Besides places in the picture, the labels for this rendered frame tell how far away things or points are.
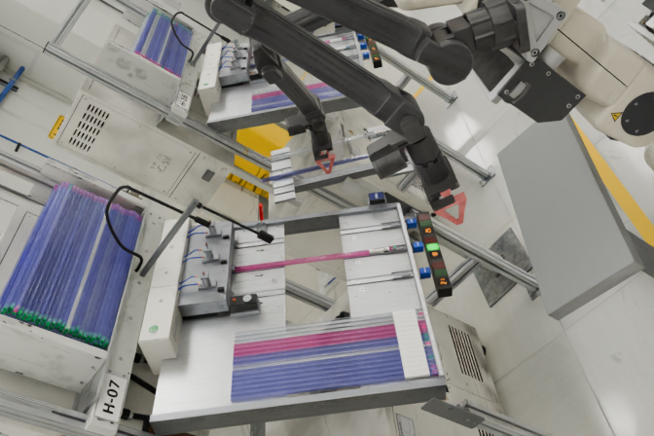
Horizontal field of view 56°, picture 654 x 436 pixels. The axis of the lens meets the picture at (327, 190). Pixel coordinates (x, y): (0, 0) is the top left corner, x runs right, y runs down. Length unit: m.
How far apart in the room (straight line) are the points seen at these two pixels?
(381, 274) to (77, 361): 0.83
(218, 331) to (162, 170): 1.28
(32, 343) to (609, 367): 1.66
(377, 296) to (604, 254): 0.60
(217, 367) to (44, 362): 0.41
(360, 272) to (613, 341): 0.86
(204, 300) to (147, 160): 1.22
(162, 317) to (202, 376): 0.19
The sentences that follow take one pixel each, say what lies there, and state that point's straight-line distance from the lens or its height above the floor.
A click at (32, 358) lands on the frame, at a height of 1.54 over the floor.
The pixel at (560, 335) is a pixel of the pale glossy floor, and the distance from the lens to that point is 2.35.
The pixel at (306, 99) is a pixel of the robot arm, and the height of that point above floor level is 1.17.
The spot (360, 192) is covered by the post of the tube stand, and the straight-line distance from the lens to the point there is 2.23.
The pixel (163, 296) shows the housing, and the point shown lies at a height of 1.29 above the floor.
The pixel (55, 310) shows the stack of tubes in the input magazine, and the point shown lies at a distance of 1.67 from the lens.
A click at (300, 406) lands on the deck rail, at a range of 1.56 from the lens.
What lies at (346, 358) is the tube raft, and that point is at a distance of 1.61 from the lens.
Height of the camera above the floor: 1.72
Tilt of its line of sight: 23 degrees down
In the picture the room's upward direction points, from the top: 62 degrees counter-clockwise
